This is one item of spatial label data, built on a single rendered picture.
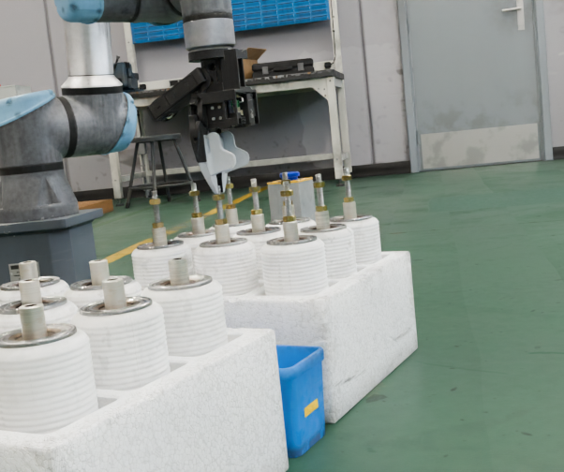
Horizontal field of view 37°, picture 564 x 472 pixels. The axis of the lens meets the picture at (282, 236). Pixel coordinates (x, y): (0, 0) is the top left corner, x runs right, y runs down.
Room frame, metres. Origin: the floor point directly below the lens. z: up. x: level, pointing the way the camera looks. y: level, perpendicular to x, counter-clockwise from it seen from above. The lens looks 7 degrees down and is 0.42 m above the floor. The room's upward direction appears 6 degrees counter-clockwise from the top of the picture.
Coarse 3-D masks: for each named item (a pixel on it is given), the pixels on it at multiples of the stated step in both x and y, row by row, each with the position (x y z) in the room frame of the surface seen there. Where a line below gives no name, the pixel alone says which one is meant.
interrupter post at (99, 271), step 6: (90, 264) 1.03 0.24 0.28; (96, 264) 1.03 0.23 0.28; (102, 264) 1.03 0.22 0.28; (90, 270) 1.03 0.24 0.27; (96, 270) 1.03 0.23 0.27; (102, 270) 1.03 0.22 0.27; (108, 270) 1.04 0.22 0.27; (96, 276) 1.03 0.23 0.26; (102, 276) 1.03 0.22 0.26; (108, 276) 1.03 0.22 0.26; (96, 282) 1.03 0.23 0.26
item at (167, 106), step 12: (192, 72) 1.29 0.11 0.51; (180, 84) 1.30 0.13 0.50; (192, 84) 1.29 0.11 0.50; (168, 96) 1.31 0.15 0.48; (180, 96) 1.30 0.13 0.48; (156, 108) 1.32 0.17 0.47; (168, 108) 1.31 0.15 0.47; (180, 108) 1.34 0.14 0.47; (156, 120) 1.33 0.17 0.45; (168, 120) 1.35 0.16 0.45
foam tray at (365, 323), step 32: (384, 256) 1.49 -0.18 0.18; (352, 288) 1.25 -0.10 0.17; (384, 288) 1.37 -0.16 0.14; (256, 320) 1.20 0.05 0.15; (288, 320) 1.18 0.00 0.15; (320, 320) 1.16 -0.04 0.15; (352, 320) 1.24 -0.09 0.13; (384, 320) 1.36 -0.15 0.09; (352, 352) 1.23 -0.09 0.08; (384, 352) 1.35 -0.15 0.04; (352, 384) 1.22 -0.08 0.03
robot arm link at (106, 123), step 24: (72, 24) 1.62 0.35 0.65; (96, 24) 1.62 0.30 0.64; (72, 48) 1.63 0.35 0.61; (96, 48) 1.63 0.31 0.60; (72, 72) 1.63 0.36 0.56; (96, 72) 1.63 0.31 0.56; (72, 96) 1.62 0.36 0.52; (96, 96) 1.62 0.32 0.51; (120, 96) 1.66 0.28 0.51; (96, 120) 1.62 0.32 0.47; (120, 120) 1.64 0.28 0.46; (96, 144) 1.63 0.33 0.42; (120, 144) 1.66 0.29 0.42
